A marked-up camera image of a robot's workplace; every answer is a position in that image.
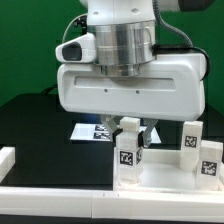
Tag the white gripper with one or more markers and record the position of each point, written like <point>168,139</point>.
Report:
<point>170,87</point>

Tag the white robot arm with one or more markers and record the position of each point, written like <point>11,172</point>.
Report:
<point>130,62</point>

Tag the white marker sheet with tags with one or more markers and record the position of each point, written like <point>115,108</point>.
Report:
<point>90,132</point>

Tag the white left fence bar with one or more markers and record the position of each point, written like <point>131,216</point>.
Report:
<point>7,161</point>

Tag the white fence bar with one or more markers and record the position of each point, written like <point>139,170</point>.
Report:
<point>7,161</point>
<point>99,204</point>

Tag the white front fence bar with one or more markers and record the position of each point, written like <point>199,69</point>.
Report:
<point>99,204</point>

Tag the grey camera on black stand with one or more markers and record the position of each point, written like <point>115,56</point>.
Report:
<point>80,23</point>

